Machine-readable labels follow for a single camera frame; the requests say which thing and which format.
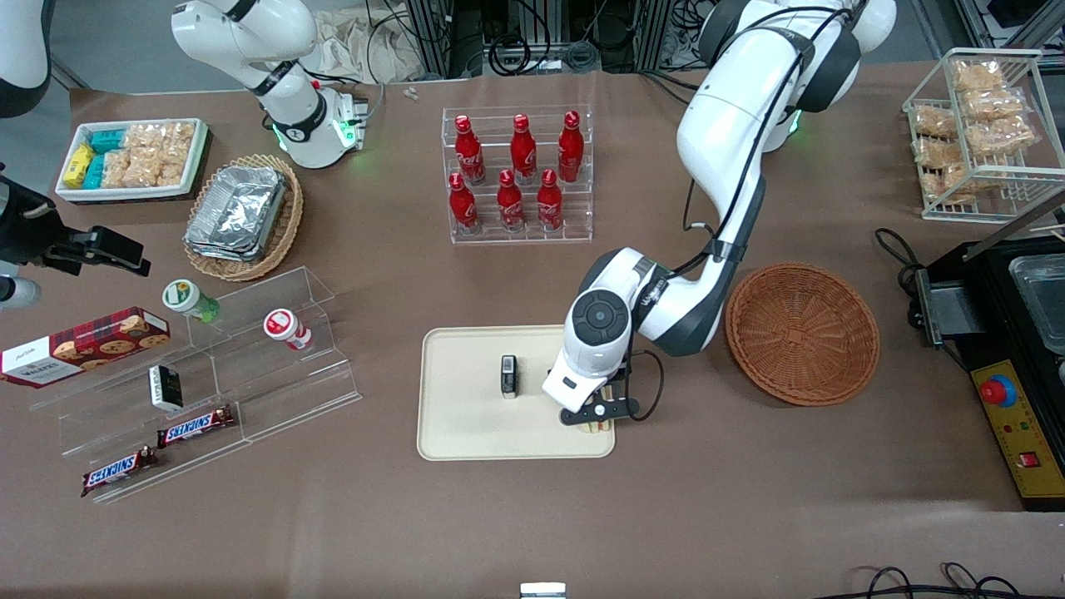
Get red drink bottle white lid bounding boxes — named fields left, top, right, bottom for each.
left=263, top=309, right=314, bottom=352

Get black appliance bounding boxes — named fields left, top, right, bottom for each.
left=909, top=237, right=1065, bottom=377

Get white rectangular snack bin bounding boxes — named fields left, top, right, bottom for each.
left=55, top=118, right=209, bottom=204

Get red cola bottle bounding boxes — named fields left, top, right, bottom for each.
left=509, top=114, right=538, bottom=186
left=557, top=111, right=586, bottom=185
left=497, top=169, right=527, bottom=235
left=536, top=169, right=565, bottom=235
left=448, top=172, right=481, bottom=236
left=454, top=115, right=487, bottom=186

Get coiled black cable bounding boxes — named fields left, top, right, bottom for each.
left=488, top=32, right=535, bottom=77

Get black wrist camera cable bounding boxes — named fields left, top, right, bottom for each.
left=622, top=7, right=858, bottom=423

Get white crumpled cloth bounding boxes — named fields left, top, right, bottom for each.
left=315, top=7, right=427, bottom=85

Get black base cables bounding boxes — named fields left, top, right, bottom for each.
left=639, top=70, right=704, bottom=109

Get clear acrylic step shelf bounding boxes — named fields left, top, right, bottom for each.
left=29, top=266, right=364, bottom=505

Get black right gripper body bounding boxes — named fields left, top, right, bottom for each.
left=0, top=176, right=86, bottom=274

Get yellow snack packet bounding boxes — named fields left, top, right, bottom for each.
left=63, top=143, right=95, bottom=189

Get clear plastic container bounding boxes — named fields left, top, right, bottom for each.
left=1008, top=254, right=1065, bottom=355

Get small black white box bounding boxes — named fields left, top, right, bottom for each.
left=148, top=364, right=185, bottom=412

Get beige plastic tray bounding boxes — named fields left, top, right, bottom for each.
left=416, top=324, right=617, bottom=462

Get light tan wicker basket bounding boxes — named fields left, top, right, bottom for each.
left=182, top=153, right=305, bottom=283

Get black cable on table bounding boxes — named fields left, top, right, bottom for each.
left=874, top=228, right=926, bottom=294

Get silver foil tray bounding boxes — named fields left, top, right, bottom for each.
left=184, top=165, right=289, bottom=264

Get green drink bottle white lid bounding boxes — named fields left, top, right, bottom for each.
left=161, top=280, right=222, bottom=324

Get red tartan cookie box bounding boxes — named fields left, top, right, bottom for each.
left=0, top=306, right=172, bottom=390

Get brown round wicker basket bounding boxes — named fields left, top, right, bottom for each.
left=725, top=263, right=881, bottom=408

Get clear acrylic bottle rack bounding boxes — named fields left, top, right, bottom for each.
left=441, top=105, right=594, bottom=245

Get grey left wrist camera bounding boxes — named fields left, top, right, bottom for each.
left=558, top=397, right=641, bottom=428

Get grey metal bar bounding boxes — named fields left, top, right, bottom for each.
left=963, top=193, right=1065, bottom=261

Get black cable at table edge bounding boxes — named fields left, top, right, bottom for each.
left=832, top=563, right=1065, bottom=599

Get yellow emergency stop box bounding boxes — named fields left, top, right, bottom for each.
left=969, top=359, right=1065, bottom=512

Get clear bag fried snacks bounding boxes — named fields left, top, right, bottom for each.
left=960, top=87, right=1028, bottom=122
left=919, top=162, right=979, bottom=205
left=952, top=59, right=1006, bottom=94
left=968, top=116, right=1038, bottom=158
left=913, top=106, right=959, bottom=139
left=913, top=136, right=967, bottom=168

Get brown Snickers bar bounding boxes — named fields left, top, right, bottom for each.
left=156, top=404, right=237, bottom=449
left=80, top=446, right=160, bottom=498

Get white wire rack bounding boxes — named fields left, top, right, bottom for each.
left=903, top=47, right=1065, bottom=225

